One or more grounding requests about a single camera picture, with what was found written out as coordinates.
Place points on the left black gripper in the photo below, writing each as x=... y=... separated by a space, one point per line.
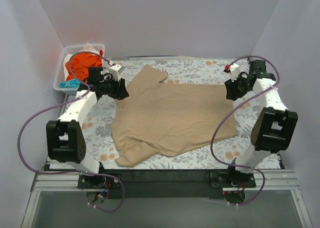
x=119 y=88

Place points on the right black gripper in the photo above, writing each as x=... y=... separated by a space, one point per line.
x=232 y=89

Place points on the beige t shirt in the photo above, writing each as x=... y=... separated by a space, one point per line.
x=160 y=118

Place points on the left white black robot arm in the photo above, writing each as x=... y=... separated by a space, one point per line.
x=65 y=140

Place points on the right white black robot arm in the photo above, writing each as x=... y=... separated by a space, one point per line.
x=275 y=125

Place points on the teal t shirt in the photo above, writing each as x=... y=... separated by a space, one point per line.
x=72 y=83

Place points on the orange t shirt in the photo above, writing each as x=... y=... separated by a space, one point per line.
x=80 y=65

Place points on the white t shirt in basket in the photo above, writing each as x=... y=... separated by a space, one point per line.
x=89 y=48

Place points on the white plastic laundry basket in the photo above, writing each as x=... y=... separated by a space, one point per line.
x=61 y=72

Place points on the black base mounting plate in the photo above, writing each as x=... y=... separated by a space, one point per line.
x=167 y=183

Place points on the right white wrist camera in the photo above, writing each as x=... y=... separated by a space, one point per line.
x=233 y=70

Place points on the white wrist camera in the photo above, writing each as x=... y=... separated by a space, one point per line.
x=115 y=70
x=233 y=70

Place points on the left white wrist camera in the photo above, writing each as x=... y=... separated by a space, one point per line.
x=115 y=70

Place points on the aluminium frame rail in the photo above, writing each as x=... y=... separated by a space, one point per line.
x=165 y=199

